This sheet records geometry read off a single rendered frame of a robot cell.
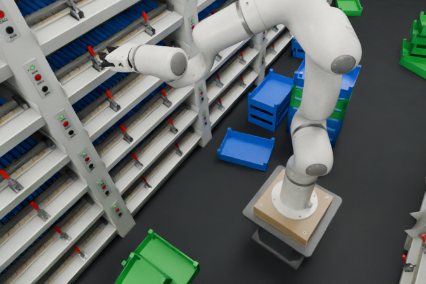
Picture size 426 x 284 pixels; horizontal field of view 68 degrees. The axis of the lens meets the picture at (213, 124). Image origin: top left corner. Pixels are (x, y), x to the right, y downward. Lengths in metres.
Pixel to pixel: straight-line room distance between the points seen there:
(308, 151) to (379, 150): 1.14
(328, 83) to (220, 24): 0.33
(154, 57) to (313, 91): 0.44
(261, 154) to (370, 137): 0.69
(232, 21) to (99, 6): 0.52
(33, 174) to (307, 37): 0.96
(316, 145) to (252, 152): 0.96
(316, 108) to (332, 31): 0.26
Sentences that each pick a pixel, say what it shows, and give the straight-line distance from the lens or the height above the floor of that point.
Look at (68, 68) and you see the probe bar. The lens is 1.18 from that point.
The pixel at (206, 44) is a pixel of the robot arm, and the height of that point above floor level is 1.11.
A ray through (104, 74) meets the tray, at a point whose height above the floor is 0.88.
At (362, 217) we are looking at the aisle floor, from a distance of 1.83.
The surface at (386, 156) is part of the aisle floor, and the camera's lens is 2.11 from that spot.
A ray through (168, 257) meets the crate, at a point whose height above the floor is 0.00.
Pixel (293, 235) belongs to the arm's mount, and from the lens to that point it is 1.35.
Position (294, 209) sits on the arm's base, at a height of 0.36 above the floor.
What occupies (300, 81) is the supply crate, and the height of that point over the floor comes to 0.43.
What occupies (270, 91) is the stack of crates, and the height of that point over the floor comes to 0.16.
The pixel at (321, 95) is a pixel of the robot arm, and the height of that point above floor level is 0.95.
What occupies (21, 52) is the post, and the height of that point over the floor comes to 1.09.
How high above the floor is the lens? 1.53
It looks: 46 degrees down
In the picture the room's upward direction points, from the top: 6 degrees counter-clockwise
